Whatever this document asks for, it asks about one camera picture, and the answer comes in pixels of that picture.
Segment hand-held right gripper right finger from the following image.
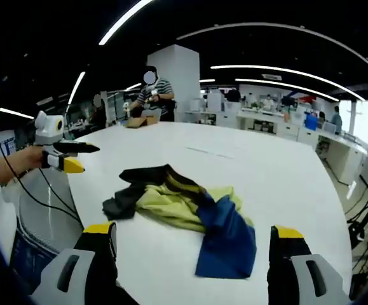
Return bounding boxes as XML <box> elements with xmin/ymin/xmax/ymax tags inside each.
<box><xmin>266</xmin><ymin>224</ymin><xmax>351</xmax><ymax>305</ymax></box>

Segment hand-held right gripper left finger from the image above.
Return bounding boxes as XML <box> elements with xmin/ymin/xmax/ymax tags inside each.
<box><xmin>31</xmin><ymin>222</ymin><xmax>140</xmax><ymax>305</ymax></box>

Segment yellow blue grey garment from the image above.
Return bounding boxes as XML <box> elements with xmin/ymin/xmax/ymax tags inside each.
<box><xmin>102</xmin><ymin>163</ymin><xmax>257</xmax><ymax>280</ymax></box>

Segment person's left hand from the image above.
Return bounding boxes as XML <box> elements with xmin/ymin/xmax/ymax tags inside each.
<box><xmin>17</xmin><ymin>146</ymin><xmax>46</xmax><ymax>175</ymax></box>

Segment ceiling light strip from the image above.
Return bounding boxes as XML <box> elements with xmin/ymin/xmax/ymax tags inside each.
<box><xmin>65</xmin><ymin>71</ymin><xmax>86</xmax><ymax>106</ymax></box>
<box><xmin>99</xmin><ymin>0</ymin><xmax>156</xmax><ymax>46</ymax></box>
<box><xmin>0</xmin><ymin>107</ymin><xmax>36</xmax><ymax>120</ymax></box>

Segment white partition panel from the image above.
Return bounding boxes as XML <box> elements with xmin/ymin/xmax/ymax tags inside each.
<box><xmin>106</xmin><ymin>90</ymin><xmax>121</xmax><ymax>125</ymax></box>

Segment person's dark blue trousers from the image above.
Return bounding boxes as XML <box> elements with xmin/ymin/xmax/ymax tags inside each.
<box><xmin>10</xmin><ymin>222</ymin><xmax>60</xmax><ymax>287</ymax></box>

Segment brown cardboard box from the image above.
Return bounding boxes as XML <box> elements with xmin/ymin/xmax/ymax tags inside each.
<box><xmin>125</xmin><ymin>114</ymin><xmax>160</xmax><ymax>128</ymax></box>

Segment white square pillar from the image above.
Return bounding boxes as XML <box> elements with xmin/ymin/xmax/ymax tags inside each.
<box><xmin>147</xmin><ymin>44</ymin><xmax>200</xmax><ymax>123</ymax></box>

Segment white counter with cabinets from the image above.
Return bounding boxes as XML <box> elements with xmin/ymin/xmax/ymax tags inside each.
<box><xmin>183</xmin><ymin>107</ymin><xmax>368</xmax><ymax>188</ymax></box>

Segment blue storage box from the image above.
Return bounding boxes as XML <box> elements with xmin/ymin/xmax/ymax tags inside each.
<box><xmin>304</xmin><ymin>113</ymin><xmax>318</xmax><ymax>130</ymax></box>

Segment long curved ceiling light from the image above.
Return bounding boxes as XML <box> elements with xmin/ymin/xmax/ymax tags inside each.
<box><xmin>234</xmin><ymin>78</ymin><xmax>366</xmax><ymax>102</ymax></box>
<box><xmin>210</xmin><ymin>64</ymin><xmax>343</xmax><ymax>102</ymax></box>

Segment black cable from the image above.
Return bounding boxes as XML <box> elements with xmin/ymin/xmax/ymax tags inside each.
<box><xmin>0</xmin><ymin>130</ymin><xmax>83</xmax><ymax>227</ymax></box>
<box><xmin>38</xmin><ymin>167</ymin><xmax>77</xmax><ymax>214</ymax></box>

